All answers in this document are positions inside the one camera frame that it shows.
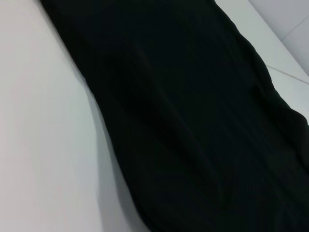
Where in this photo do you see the black t-shirt with FREE print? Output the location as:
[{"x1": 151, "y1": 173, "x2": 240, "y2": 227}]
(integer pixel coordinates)
[{"x1": 40, "y1": 0, "x2": 309, "y2": 232}]

